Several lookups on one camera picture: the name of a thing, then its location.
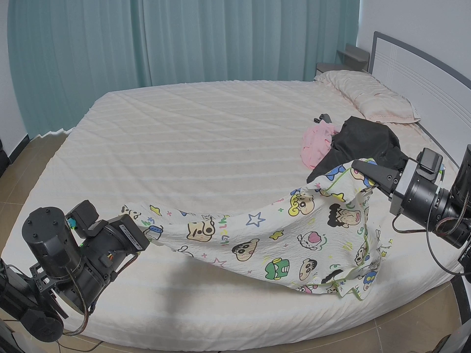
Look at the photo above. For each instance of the blue-green curtain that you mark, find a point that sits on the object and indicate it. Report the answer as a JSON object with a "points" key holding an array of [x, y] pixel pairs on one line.
{"points": [[147, 31]]}

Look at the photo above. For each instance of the white printed pyjama top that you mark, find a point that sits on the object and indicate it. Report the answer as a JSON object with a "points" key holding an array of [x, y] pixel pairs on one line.
{"points": [[279, 234]]}

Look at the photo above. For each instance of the small grey garment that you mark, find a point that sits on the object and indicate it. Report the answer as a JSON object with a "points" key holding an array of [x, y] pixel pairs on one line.
{"points": [[323, 117]]}

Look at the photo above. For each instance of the pink garment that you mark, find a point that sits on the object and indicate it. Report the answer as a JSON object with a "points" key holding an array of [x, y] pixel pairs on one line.
{"points": [[316, 145]]}

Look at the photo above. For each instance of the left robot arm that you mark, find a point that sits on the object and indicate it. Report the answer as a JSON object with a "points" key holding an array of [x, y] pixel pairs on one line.
{"points": [[48, 241]]}

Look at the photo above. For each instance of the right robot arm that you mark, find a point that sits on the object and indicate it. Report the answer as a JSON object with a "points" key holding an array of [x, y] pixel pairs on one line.
{"points": [[461, 189]]}

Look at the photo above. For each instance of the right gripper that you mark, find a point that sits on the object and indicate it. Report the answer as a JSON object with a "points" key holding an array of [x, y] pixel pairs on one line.
{"points": [[419, 200]]}

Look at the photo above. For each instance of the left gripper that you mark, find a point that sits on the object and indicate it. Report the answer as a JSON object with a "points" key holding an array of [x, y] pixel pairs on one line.
{"points": [[125, 234]]}

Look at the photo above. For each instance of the grey bedside table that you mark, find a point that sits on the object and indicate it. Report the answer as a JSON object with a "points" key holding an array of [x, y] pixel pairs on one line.
{"points": [[349, 59]]}

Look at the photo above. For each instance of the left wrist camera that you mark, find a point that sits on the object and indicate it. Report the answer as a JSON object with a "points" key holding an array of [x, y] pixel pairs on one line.
{"points": [[84, 213]]}

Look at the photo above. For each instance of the cream pillow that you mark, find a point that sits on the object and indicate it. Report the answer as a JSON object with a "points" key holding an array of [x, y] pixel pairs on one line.
{"points": [[371, 94]]}

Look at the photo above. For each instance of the black garment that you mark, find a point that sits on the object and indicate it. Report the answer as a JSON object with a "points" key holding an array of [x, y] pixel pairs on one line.
{"points": [[364, 142]]}

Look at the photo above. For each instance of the bed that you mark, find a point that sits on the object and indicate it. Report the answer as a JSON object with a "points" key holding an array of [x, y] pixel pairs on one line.
{"points": [[202, 131]]}

